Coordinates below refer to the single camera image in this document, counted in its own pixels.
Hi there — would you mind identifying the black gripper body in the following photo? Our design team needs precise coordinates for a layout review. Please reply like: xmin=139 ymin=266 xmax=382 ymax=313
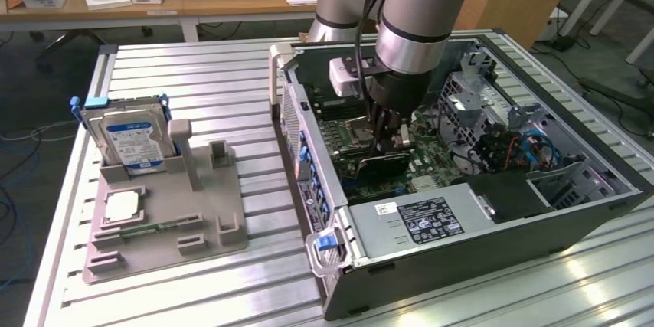
xmin=367 ymin=69 xmax=428 ymax=118

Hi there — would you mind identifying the black graphics card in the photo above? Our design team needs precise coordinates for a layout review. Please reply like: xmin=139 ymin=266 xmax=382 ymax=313
xmin=339 ymin=150 xmax=412 ymax=183

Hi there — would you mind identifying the CPU socket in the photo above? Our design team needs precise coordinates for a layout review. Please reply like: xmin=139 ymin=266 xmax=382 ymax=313
xmin=346 ymin=116 xmax=378 ymax=144

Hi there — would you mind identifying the black RAM slot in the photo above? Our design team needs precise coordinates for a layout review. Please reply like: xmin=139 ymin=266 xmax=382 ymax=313
xmin=315 ymin=98 xmax=368 ymax=112
xmin=319 ymin=106 xmax=368 ymax=121

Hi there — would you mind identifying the green motherboard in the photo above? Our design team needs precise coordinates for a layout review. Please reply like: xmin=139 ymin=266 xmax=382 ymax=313
xmin=311 ymin=91 xmax=479 ymax=205

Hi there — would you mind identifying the silver metal disk bay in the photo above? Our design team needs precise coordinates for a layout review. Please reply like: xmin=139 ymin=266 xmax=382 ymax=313
xmin=436 ymin=51 xmax=516 ymax=140

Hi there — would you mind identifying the grey power supply unit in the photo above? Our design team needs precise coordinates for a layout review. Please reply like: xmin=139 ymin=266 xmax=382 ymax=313
xmin=336 ymin=183 xmax=499 ymax=261

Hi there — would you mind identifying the open black PC case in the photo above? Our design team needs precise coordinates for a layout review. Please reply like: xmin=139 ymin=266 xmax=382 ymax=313
xmin=268 ymin=34 xmax=654 ymax=322

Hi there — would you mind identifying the white box with red button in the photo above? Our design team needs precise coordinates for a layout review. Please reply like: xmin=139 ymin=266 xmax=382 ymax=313
xmin=540 ymin=8 xmax=571 ymax=43

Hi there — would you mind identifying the grey plastic disk bay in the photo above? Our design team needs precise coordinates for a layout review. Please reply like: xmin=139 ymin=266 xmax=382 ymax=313
xmin=526 ymin=162 xmax=615 ymax=210

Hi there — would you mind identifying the black metal stand foot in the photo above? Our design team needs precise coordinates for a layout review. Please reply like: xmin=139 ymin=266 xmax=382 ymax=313
xmin=579 ymin=77 xmax=654 ymax=110

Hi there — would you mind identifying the hard disk in blue caddy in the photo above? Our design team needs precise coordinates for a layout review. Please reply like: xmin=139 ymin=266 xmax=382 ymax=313
xmin=69 ymin=93 xmax=177 ymax=177

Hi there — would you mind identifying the grey plastic parts rack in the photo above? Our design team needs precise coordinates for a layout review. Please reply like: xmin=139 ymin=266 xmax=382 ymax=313
xmin=83 ymin=118 xmax=251 ymax=285

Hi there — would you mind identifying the green RAM stick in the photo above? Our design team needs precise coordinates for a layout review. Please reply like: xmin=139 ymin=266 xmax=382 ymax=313
xmin=120 ymin=219 xmax=201 ymax=237

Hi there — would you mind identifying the silver CPU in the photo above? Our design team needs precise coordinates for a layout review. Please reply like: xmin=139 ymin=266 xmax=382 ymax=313
xmin=104 ymin=191 xmax=145 ymax=224

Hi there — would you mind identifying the black chair base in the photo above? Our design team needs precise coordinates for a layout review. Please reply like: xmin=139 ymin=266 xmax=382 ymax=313
xmin=29 ymin=27 xmax=155 ymax=72

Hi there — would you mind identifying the wooden desk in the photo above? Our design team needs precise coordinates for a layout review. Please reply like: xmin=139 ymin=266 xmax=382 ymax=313
xmin=0 ymin=0 xmax=460 ymax=43

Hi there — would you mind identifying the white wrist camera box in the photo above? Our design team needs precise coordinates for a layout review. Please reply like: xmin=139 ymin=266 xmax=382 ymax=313
xmin=328 ymin=57 xmax=371 ymax=97

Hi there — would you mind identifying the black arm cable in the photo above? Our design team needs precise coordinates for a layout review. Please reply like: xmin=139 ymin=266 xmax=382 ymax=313
xmin=354 ymin=0 xmax=392 ymax=89

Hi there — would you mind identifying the red wire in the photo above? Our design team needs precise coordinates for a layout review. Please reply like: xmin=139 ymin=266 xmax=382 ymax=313
xmin=503 ymin=131 xmax=518 ymax=168

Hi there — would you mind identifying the blue wire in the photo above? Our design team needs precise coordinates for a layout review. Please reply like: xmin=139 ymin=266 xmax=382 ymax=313
xmin=520 ymin=129 xmax=564 ymax=170

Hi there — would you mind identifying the white table frame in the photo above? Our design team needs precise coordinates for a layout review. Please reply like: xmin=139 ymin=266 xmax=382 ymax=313
xmin=559 ymin=0 xmax=654 ymax=64

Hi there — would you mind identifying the blue floor cable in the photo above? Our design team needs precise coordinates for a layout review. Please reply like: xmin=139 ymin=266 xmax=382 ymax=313
xmin=0 ymin=127 xmax=45 ymax=290

